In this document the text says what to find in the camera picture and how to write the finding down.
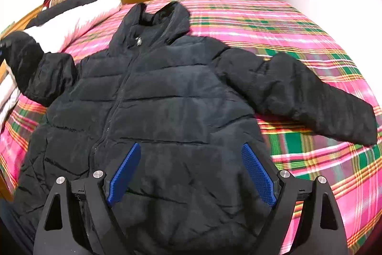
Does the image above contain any black puffer jacket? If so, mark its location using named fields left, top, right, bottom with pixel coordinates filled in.
left=1, top=2, right=381, bottom=254

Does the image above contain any pink plaid bed sheet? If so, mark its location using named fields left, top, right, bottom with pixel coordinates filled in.
left=3, top=0, right=381, bottom=254

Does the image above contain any white pink quilt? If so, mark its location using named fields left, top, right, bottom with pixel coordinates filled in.
left=1, top=0, right=122, bottom=125

